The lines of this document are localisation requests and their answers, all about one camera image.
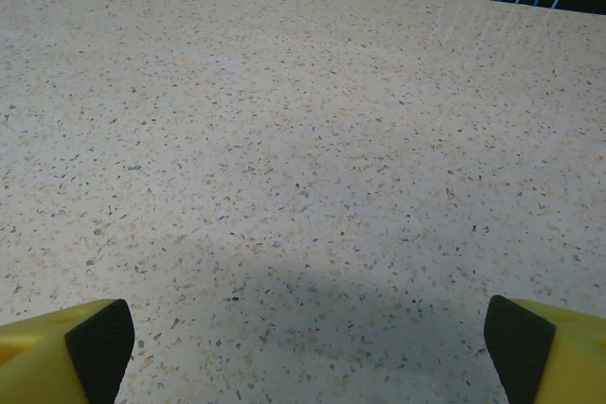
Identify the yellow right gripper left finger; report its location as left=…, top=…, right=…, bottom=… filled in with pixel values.
left=0, top=298, right=135, bottom=404

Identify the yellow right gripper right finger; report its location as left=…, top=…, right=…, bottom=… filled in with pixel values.
left=483, top=294, right=606, bottom=404

